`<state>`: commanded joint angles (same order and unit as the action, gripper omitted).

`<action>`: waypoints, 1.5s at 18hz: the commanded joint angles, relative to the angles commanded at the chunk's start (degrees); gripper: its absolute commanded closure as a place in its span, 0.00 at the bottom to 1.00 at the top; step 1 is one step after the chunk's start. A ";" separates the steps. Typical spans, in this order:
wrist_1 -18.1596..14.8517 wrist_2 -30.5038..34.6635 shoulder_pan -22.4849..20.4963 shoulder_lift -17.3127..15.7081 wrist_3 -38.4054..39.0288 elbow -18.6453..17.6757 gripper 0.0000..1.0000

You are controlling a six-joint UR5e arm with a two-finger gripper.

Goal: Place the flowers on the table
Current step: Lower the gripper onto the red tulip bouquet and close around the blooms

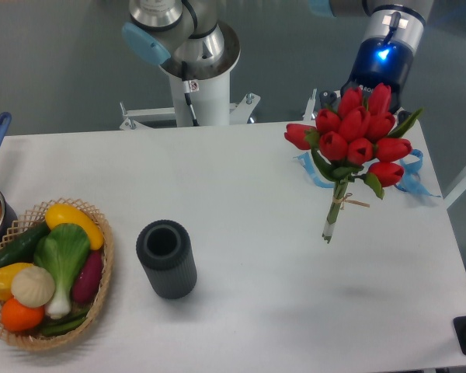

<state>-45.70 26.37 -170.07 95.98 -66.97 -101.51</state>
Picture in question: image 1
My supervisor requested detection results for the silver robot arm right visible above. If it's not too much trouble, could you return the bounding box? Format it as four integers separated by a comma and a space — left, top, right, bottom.
308, 0, 433, 113

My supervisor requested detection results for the dark grey ribbed vase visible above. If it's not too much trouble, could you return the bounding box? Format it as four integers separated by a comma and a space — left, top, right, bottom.
136, 220, 197, 299

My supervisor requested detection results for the purple sweet potato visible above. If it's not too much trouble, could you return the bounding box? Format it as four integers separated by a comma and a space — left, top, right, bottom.
71, 251, 103, 304

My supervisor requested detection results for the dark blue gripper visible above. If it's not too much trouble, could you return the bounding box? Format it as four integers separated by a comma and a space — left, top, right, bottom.
340, 37, 413, 106

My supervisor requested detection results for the green bok choy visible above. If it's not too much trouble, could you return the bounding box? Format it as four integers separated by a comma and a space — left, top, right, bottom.
33, 223, 90, 319

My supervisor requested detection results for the orange fruit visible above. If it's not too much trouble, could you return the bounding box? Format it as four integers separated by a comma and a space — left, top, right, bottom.
1, 298, 44, 332

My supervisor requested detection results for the yellow bell pepper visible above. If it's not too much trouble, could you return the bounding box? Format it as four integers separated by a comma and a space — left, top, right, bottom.
0, 263, 32, 302

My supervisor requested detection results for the woven wicker basket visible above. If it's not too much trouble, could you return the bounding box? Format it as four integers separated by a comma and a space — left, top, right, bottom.
0, 198, 114, 351

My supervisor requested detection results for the white garlic bulb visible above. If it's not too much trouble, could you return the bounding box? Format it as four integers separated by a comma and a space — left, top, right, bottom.
11, 266, 55, 308

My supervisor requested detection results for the green bean pod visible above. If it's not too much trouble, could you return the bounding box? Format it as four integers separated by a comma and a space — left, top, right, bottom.
39, 309, 88, 337

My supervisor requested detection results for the green cucumber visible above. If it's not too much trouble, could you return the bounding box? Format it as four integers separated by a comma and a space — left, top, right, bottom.
0, 221, 50, 268

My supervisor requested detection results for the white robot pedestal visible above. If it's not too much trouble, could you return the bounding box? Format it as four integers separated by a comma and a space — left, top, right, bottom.
168, 72, 230, 127

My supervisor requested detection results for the red tulip bouquet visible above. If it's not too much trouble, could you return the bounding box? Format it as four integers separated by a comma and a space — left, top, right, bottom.
284, 83, 421, 242

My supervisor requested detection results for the light blue ribbon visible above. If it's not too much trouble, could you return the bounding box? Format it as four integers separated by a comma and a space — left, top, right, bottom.
296, 149, 441, 197

